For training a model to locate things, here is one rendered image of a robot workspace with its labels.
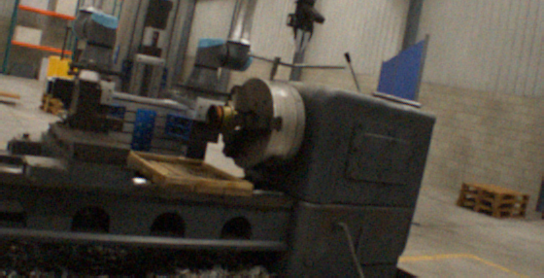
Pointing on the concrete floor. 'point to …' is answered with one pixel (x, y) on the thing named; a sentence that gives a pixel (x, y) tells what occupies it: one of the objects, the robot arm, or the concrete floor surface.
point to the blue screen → (404, 72)
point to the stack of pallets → (51, 105)
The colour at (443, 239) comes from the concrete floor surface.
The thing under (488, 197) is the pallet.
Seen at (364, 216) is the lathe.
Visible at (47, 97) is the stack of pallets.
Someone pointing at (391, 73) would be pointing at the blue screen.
